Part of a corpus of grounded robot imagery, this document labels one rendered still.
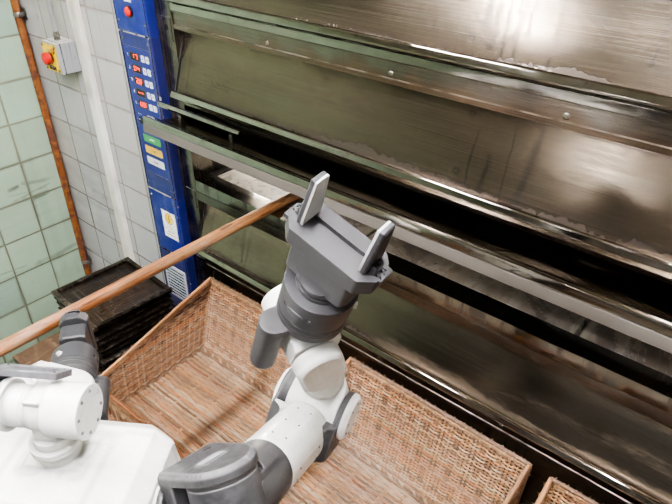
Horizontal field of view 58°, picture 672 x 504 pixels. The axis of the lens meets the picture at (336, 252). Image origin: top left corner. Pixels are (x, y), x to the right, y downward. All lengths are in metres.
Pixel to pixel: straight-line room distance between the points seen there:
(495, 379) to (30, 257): 2.01
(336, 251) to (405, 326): 0.96
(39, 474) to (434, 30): 0.95
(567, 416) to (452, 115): 0.69
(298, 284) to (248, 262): 1.21
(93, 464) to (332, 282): 0.39
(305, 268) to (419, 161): 0.68
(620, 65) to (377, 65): 0.49
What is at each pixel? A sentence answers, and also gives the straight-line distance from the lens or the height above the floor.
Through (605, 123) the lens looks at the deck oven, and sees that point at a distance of 1.12.
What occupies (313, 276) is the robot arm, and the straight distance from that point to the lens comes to 0.66.
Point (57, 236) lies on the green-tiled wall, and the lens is 2.87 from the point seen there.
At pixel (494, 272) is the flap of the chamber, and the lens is 1.14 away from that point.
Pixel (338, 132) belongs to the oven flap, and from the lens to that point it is 1.42.
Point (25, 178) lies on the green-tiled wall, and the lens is 2.72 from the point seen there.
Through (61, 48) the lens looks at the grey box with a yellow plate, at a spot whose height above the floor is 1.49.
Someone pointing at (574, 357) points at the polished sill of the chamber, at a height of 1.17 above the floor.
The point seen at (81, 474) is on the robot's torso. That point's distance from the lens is 0.85.
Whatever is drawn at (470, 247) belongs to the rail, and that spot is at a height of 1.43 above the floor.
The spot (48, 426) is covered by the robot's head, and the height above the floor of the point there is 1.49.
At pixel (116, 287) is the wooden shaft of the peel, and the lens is 1.48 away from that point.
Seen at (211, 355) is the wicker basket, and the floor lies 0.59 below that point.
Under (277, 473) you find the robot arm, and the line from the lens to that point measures 0.84.
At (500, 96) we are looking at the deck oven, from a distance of 1.19.
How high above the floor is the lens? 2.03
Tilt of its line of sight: 33 degrees down
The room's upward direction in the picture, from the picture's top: straight up
